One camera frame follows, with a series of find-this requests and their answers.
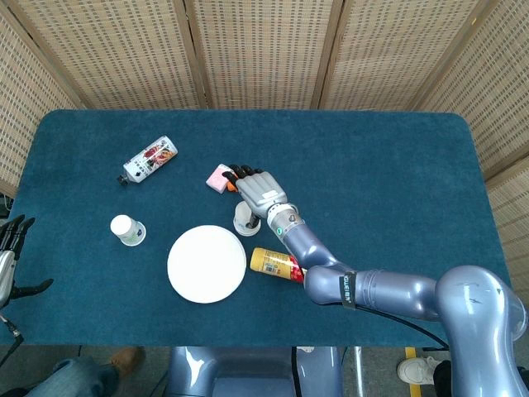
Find white sneaker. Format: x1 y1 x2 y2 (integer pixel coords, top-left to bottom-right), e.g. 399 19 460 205
397 356 444 385

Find yellow bottle green cap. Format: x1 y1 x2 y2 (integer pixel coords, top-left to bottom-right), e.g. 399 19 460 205
250 246 309 285

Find white cup blue flower print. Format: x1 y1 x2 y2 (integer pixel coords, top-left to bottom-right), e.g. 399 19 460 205
234 200 260 232

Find pink tissue pack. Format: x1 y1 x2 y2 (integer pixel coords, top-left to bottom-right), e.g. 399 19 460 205
205 163 232 194

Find black trousers leg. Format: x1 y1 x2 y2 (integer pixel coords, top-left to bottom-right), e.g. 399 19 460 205
432 359 454 397

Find white floral label bottle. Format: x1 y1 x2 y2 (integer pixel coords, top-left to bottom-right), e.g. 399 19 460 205
117 134 179 187

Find brown shoe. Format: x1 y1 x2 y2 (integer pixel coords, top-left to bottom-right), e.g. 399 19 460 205
109 346 146 378

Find blue-grey robot torso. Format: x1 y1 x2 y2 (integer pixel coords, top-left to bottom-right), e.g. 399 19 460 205
164 346 346 397

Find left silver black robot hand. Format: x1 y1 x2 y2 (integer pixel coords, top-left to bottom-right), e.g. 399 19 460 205
0 213 55 309

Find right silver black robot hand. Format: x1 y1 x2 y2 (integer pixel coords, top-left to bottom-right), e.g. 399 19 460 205
222 163 289 230

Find black strap on arm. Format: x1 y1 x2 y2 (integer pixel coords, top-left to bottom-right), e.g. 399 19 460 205
338 270 357 310

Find blue carpet table cover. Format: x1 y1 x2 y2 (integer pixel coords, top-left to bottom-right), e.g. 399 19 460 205
0 108 509 348

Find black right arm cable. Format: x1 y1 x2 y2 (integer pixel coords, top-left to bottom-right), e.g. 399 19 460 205
353 304 450 349

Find metal stand pole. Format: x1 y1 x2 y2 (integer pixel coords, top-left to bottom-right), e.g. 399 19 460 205
351 346 368 397

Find white paper plate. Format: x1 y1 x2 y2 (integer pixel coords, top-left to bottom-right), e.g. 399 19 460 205
166 224 247 305

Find woven bamboo screen panel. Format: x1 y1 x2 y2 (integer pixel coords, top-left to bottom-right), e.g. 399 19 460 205
0 7 83 195
7 0 210 111
317 0 503 112
181 0 344 111
412 0 529 290

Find white cup fern blue flower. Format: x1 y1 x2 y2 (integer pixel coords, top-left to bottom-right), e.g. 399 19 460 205
109 213 147 247

